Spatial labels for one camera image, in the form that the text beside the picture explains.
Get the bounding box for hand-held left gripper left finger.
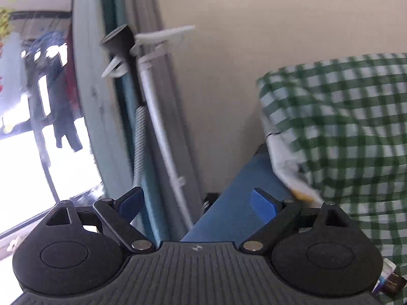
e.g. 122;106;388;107
45;187;156;255

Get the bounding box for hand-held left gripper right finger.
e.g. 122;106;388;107
240;188;352;255

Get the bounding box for blue fabric sofa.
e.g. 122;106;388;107
181;143;295;242

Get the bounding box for white crumpled wrapper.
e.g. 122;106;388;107
265;131;324;206

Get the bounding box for white pole stand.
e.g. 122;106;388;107
101;25;196;229

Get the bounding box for green checkered cloth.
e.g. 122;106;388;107
257;52;407;305

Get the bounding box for dark hanging clothes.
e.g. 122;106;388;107
20;32;84;152

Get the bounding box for small dark brown object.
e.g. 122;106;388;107
383;271;407;300

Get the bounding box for black round knob pole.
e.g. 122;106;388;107
99;24;143;106

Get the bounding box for teal vertical panel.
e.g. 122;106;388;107
97;0;170;245

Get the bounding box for striped grey hose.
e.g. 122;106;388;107
132;106;149;192

